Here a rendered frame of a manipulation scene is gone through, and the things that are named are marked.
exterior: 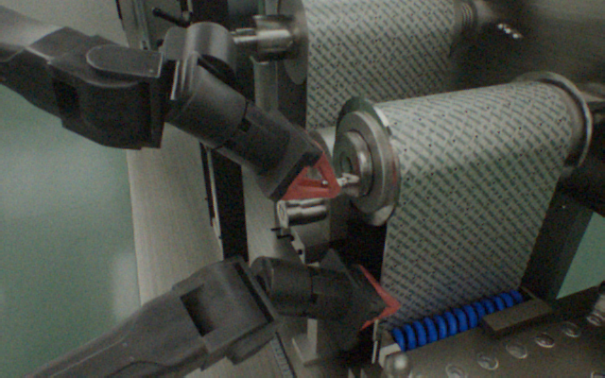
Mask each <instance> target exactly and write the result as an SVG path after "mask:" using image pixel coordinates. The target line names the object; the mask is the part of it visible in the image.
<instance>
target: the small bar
mask: <svg viewBox="0 0 605 378"><path fill-rule="evenodd" d="M551 312H552V308H550V307H549V306H548V305H547V304H546V303H545V302H544V301H542V300H541V299H540V298H536V299H533V300H531V301H526V302H523V303H520V304H517V305H513V306H511V307H509V308H506V309H503V310H500V311H497V312H494V313H491V314H488V315H486V316H483V317H481V320H480V323H479V327H480V328H481V329H482V331H483V332H484V333H485V334H486V335H488V336H489V337H490V338H491V339H495V338H498V337H499V336H502V335H507V334H509V333H513V332H516V331H518V330H521V329H524V328H526V327H528V326H531V325H534V324H537V323H540V322H543V321H545V320H548V319H549V318H550V316H551Z"/></svg>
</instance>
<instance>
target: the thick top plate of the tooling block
mask: <svg viewBox="0 0 605 378"><path fill-rule="evenodd" d="M598 286H600V283H599V284H598V285H596V286H594V287H591V288H588V289H585V290H581V291H579V292H577V293H574V294H571V295H568V296H565V297H563V298H559V299H556V300H553V301H549V302H547V303H546V304H547V305H548V306H549V307H550V308H552V312H551V316H550V318H549V319H548V320H545V321H543V322H540V323H537V324H534V325H531V326H528V327H526V328H524V329H521V330H518V331H516V332H513V333H509V334H507V335H502V336H499V337H498V338H495V339H491V338H490V337H489V336H488V335H486V334H485V333H484V332H483V331H482V329H481V328H480V327H476V328H474V329H471V330H469V331H466V332H462V333H459V334H456V335H452V336H449V337H446V338H444V339H441V340H439V341H435V342H432V343H429V344H426V345H424V346H421V347H419V348H416V349H413V350H410V351H407V352H405V353H406V354H407V355H409V357H410V359H411V363H412V378H605V313H602V312H599V310H598V309H596V308H595V307H594V306H593V305H592V304H591V303H590V302H589V297H590V295H592V294H593V292H594V290H595V288H596V287H598ZM383 370H384V369H383V368H382V366H381V365H380V364H379V362H378V361H377V362H374V363H371V364H369V365H368V366H366V367H364V368H362V369H361V375H360V378H381V373H382V371H383Z"/></svg>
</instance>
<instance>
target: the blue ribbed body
mask: <svg viewBox="0 0 605 378"><path fill-rule="evenodd" d="M526 301H528V300H527V297H526V296H524V295H522V296H521V295H520V294H519V293H518V291H517V290H514V289H511V290H509V291H508V292H507V293H506V292H502V293H500V294H499V296H498V297H496V295H493V297H490V298H489V300H486V299H485V300H482V301H481V302H480V303H479V302H473V303H472V305H471V306H469V305H463V306H462V307H461V309H458V308H455V309H453V311H452V313H450V312H448V311H446V312H444V313H443V314H442V317H441V316H439V315H434V316H433V317H432V320H431V319H430V318H424V319H423V324H421V322H420V321H413V322H412V324H411V327H410V326H409V325H407V324H405V325H403V326H402V332H401V331H400V330H399V329H398V328H393V329H392V330H391V336H392V339H393V341H394V342H395V344H397V345H398V347H399V348H400V350H401V352H407V351H410V350H413V349H416V348H419V347H421V346H424V345H426V344H429V343H432V342H435V341H439V340H441V339H444V338H446V337H449V336H452V335H456V334H459V333H462V332H466V331H469V330H471V329H474V328H476V327H479V323H480V320H481V317H483V316H486V315H488V314H491V313H494V312H497V311H500V310H503V309H506V308H509V307H511V306H513V305H517V304H520V303H523V302H526Z"/></svg>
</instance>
